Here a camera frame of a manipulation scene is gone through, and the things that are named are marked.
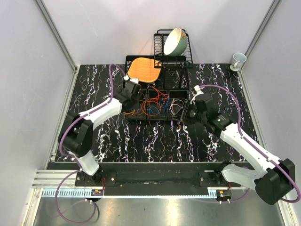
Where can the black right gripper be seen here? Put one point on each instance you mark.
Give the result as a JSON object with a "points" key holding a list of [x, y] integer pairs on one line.
{"points": [[187, 106]]}

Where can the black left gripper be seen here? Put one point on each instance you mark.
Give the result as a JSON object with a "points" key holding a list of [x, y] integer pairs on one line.
{"points": [[135, 107]]}

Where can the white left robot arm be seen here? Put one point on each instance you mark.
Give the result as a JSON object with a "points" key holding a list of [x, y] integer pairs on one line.
{"points": [[76, 135]]}

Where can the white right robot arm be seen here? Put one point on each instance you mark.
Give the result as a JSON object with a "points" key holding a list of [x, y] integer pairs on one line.
{"points": [[270, 177]]}

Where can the black three-compartment tray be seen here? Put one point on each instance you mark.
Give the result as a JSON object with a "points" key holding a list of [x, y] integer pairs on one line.
{"points": [[159, 105]]}

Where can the orange woven mat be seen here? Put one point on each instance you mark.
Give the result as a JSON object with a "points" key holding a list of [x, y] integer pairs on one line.
{"points": [[143, 69]]}

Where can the black flat drip tray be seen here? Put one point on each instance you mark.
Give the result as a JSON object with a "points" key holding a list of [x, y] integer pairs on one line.
{"points": [[168, 79]]}

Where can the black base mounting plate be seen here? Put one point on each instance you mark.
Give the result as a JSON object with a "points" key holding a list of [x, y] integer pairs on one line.
{"points": [[155, 179]]}

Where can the green ceramic bowl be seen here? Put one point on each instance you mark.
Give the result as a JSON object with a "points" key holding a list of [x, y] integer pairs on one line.
{"points": [[176, 43]]}

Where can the white mug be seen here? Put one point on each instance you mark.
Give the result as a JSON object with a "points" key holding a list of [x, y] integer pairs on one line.
{"points": [[237, 61]]}

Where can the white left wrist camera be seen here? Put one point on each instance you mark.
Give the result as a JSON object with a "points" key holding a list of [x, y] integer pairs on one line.
{"points": [[128, 79]]}

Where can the black wire dish rack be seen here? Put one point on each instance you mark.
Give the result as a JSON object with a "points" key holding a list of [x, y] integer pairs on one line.
{"points": [[184, 60]]}

